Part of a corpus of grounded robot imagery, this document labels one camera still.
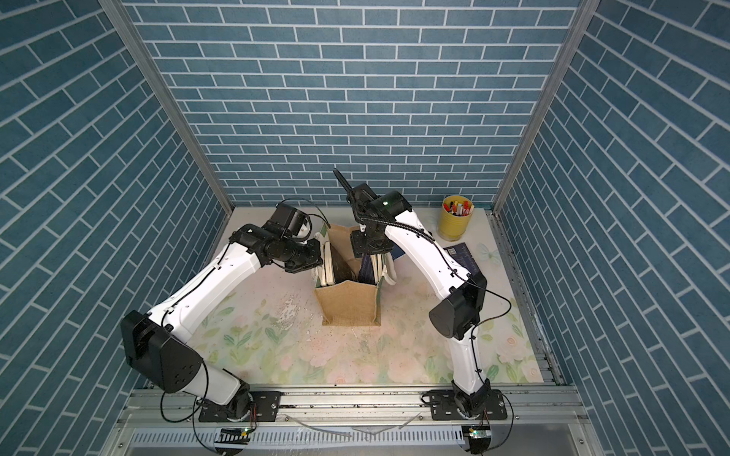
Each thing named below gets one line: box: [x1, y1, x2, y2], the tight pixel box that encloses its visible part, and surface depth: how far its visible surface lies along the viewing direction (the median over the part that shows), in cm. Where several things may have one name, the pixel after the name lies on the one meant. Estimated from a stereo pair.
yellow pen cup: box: [438, 194, 475, 242], surface depth 106 cm
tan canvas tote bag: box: [314, 224, 384, 327], surface depth 88 cm
